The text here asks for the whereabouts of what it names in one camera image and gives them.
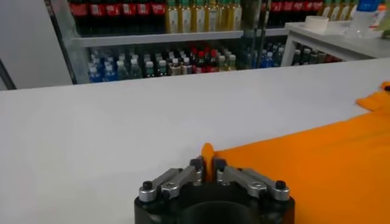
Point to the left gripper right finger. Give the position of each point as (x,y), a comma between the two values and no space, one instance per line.
(256,184)

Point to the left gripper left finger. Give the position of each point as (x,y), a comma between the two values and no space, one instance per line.
(170,182)

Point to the orange t-shirt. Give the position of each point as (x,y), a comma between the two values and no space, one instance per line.
(320,170)

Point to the white cap dark bottle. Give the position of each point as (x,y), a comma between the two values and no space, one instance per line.
(175,67)
(186,66)
(162,68)
(149,69)

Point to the green water bottle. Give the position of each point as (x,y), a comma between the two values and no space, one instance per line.
(122,70)
(136,69)

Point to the yellow tea bottle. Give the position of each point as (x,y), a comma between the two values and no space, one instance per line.
(172,18)
(222,63)
(232,62)
(211,16)
(236,16)
(185,18)
(223,16)
(198,18)

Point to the drink bottle shelf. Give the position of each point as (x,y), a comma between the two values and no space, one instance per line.
(152,38)

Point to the glass door beverage cooler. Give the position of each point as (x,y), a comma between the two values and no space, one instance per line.
(274,32)

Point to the white table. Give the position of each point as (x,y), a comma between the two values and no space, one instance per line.
(335,42)

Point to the blue label water bottle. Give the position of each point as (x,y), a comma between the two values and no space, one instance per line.
(362,18)

